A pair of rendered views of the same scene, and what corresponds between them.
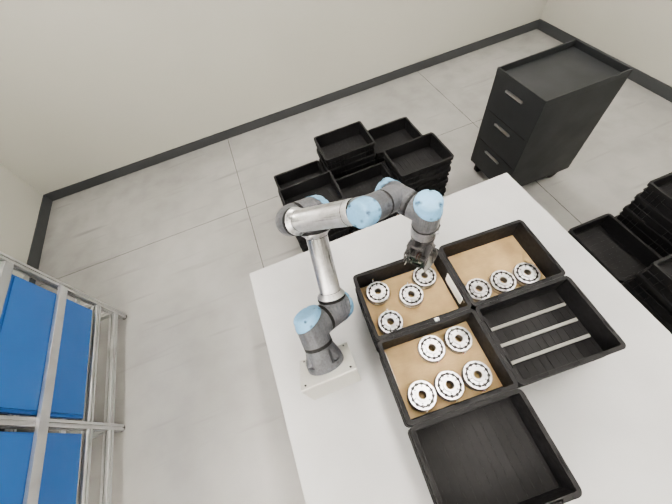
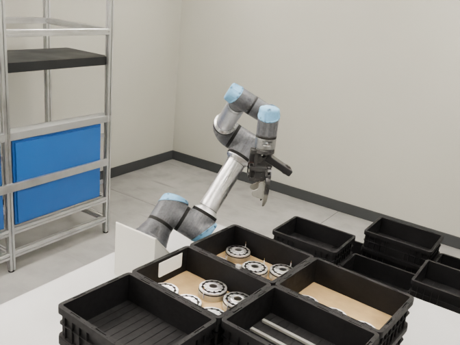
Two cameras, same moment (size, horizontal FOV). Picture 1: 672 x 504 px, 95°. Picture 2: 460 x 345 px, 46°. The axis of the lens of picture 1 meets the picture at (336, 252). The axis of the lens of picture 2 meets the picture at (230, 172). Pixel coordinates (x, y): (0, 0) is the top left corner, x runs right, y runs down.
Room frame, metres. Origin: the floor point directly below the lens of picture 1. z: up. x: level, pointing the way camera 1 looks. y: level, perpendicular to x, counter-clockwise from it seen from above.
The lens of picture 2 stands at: (-1.03, -1.40, 1.89)
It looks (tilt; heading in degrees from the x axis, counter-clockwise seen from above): 19 degrees down; 41
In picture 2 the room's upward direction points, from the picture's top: 6 degrees clockwise
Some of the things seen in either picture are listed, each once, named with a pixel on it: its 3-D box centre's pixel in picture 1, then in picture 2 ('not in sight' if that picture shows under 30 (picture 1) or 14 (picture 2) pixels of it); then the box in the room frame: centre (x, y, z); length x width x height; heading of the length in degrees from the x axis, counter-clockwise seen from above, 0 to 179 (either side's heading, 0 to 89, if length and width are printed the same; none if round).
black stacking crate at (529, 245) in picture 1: (494, 266); (341, 306); (0.52, -0.65, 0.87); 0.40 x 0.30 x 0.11; 94
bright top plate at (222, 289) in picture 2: (431, 348); (213, 287); (0.26, -0.27, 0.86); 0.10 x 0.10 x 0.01
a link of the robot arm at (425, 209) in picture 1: (426, 211); (267, 122); (0.48, -0.26, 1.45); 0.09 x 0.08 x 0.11; 35
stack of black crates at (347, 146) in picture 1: (346, 162); (397, 266); (1.94, -0.27, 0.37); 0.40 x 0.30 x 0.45; 98
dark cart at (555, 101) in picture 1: (532, 129); not in sight; (1.68, -1.66, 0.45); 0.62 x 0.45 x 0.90; 98
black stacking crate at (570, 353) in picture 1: (539, 331); (298, 343); (0.22, -0.67, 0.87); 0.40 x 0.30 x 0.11; 94
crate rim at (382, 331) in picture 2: (498, 261); (343, 293); (0.52, -0.65, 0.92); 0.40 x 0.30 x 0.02; 94
